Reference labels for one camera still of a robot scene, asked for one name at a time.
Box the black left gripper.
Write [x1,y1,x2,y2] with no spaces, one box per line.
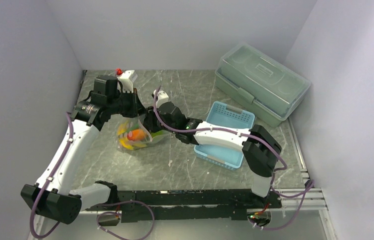
[108,87,147,118]

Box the green custard apple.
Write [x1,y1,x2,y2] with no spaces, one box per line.
[151,130,168,138]

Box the orange mango fruit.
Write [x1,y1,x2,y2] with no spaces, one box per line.
[127,128,147,142]

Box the yellow banana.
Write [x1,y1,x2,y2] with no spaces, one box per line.
[120,140,147,150]
[117,121,132,150]

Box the clear zip top bag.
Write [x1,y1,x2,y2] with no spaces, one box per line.
[116,106,170,151]

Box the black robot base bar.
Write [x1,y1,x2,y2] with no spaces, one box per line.
[89,189,282,223]

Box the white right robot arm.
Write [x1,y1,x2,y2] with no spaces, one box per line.
[143,102,283,208]

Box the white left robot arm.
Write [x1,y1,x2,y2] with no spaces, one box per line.
[20,70,145,225]

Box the light blue plastic basket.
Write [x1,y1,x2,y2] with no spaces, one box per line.
[194,101,255,170]

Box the green storage box, clear lid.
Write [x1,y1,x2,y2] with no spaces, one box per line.
[215,43,311,128]

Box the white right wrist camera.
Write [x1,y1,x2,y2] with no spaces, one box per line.
[153,90,169,108]

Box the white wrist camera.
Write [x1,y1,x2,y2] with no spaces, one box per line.
[115,68,138,93]
[153,90,169,108]

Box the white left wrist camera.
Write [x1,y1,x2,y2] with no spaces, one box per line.
[115,68,138,93]

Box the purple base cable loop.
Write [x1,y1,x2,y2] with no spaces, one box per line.
[96,200,155,240]

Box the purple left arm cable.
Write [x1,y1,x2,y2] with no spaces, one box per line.
[29,112,75,239]

